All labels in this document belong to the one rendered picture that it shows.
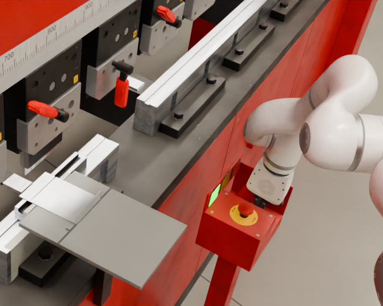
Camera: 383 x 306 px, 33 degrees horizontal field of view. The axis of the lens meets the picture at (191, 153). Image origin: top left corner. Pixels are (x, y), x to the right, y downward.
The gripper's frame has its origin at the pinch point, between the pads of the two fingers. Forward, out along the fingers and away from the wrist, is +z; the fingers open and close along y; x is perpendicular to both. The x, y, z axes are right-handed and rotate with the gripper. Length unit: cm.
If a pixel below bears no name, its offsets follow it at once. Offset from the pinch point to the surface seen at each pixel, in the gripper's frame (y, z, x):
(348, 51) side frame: -14, 36, 164
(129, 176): -27.2, -10.9, -25.1
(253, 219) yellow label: 1.4, -4.0, -9.8
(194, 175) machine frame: -18.1, -2.4, -5.2
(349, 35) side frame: -16, 28, 164
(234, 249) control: 0.9, 3.1, -15.1
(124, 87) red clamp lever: -28, -44, -37
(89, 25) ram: -32, -59, -45
